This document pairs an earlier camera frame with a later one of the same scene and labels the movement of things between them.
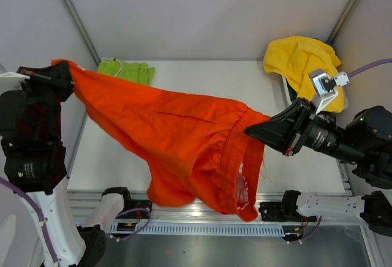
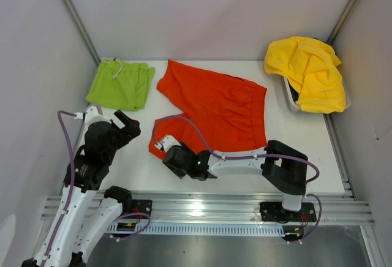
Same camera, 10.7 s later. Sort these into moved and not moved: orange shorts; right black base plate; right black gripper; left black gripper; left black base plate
Moved: right black gripper; left black gripper; orange shorts
Not moved: left black base plate; right black base plate
